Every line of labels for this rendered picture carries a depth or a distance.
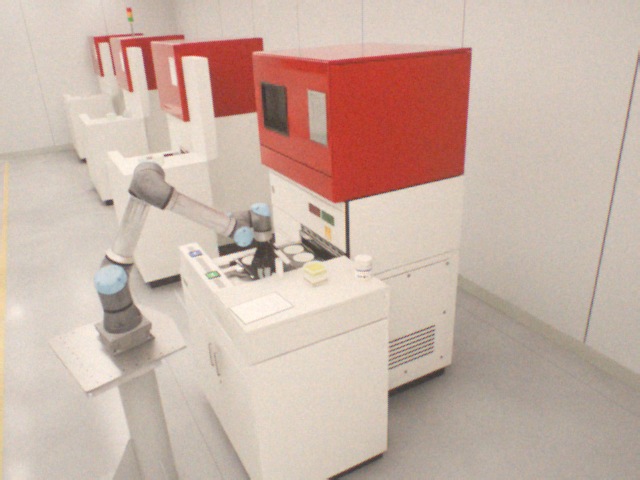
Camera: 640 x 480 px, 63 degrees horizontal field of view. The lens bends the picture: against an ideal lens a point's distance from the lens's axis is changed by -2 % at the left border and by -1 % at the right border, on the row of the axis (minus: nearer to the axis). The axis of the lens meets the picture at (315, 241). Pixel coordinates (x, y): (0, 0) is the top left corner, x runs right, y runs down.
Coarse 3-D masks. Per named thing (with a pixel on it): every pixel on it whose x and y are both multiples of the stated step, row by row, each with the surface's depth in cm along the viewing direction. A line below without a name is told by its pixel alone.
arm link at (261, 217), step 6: (258, 204) 218; (264, 204) 218; (252, 210) 217; (258, 210) 215; (264, 210) 216; (252, 216) 216; (258, 216) 216; (264, 216) 217; (270, 216) 220; (252, 222) 216; (258, 222) 217; (264, 222) 218; (270, 222) 220; (258, 228) 219; (264, 228) 219; (270, 228) 221
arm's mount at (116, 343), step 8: (144, 320) 209; (96, 328) 208; (136, 328) 205; (144, 328) 206; (104, 336) 203; (112, 336) 201; (120, 336) 201; (128, 336) 202; (136, 336) 205; (144, 336) 207; (152, 336) 210; (104, 344) 206; (112, 344) 199; (120, 344) 201; (128, 344) 204; (136, 344) 206; (112, 352) 201; (120, 352) 202
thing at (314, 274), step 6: (312, 264) 217; (318, 264) 217; (306, 270) 214; (312, 270) 212; (318, 270) 212; (324, 270) 214; (306, 276) 216; (312, 276) 212; (318, 276) 213; (324, 276) 215; (306, 282) 217; (312, 282) 213; (318, 282) 214; (324, 282) 216
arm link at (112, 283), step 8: (96, 272) 199; (104, 272) 199; (112, 272) 199; (120, 272) 199; (96, 280) 196; (104, 280) 195; (112, 280) 195; (120, 280) 197; (128, 280) 205; (96, 288) 197; (104, 288) 195; (112, 288) 195; (120, 288) 197; (128, 288) 202; (104, 296) 197; (112, 296) 197; (120, 296) 198; (128, 296) 202; (104, 304) 199; (112, 304) 198; (120, 304) 199; (128, 304) 202
